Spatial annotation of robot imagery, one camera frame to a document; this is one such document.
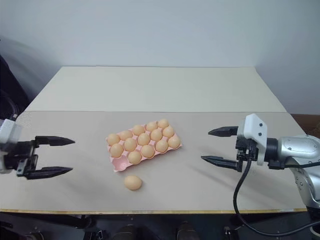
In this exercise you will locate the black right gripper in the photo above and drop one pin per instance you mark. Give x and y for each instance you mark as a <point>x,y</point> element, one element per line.
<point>246,151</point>

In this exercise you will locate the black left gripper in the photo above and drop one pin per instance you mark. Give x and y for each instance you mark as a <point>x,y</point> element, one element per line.
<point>25,157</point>

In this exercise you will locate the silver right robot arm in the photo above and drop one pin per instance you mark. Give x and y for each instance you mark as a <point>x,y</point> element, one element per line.
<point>300,150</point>

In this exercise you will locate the beige egg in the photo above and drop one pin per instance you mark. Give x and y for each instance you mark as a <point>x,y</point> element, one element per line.
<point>117,150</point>
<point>133,182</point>
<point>130,144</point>
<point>168,131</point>
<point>151,126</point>
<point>135,157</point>
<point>174,141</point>
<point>113,138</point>
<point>138,129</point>
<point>143,139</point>
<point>163,123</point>
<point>156,134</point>
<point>161,146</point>
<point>147,151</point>
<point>126,135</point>

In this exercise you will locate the pink egg tray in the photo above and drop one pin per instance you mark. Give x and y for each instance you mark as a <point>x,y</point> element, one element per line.
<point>120,165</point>

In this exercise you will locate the dark rounded shape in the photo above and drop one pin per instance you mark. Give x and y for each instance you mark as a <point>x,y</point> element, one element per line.
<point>128,233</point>
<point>35,235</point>
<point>187,231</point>

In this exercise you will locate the dark bulky object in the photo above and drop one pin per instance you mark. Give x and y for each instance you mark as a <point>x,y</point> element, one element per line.
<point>11,82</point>

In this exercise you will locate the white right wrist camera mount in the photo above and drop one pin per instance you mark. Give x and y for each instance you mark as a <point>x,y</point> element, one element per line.
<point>256,132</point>

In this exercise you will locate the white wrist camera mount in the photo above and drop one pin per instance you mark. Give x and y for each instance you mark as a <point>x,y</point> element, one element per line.
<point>8,131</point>
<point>256,132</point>

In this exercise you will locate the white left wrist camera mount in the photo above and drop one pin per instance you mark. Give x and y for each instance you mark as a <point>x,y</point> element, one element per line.
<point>8,131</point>

